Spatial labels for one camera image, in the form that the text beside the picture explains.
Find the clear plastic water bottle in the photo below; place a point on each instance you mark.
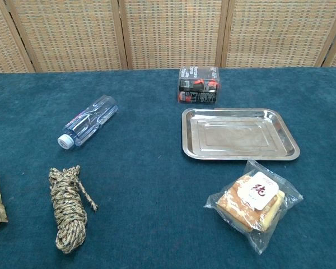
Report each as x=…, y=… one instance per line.
x=86, y=122

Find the stainless steel tray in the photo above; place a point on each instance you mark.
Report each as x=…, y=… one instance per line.
x=235, y=134

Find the bagged sandwich snack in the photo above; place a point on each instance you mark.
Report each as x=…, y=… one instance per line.
x=242, y=206

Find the woven rattan folding screen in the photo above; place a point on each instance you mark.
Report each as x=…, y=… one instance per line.
x=168, y=33

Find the clear box with black print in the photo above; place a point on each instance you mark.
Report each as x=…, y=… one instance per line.
x=198, y=85

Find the blue velvet tablecloth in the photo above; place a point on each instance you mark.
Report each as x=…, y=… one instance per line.
x=145, y=182

